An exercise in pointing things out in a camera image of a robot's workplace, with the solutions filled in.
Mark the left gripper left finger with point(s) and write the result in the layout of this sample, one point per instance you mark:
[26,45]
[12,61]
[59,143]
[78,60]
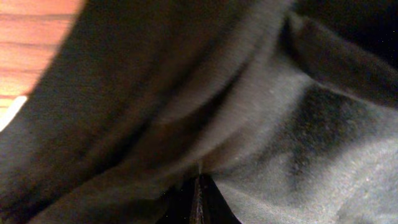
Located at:
[180,199]

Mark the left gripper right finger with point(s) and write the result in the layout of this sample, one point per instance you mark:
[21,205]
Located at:
[212,208]

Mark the black t-shirt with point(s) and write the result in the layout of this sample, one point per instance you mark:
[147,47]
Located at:
[289,106]

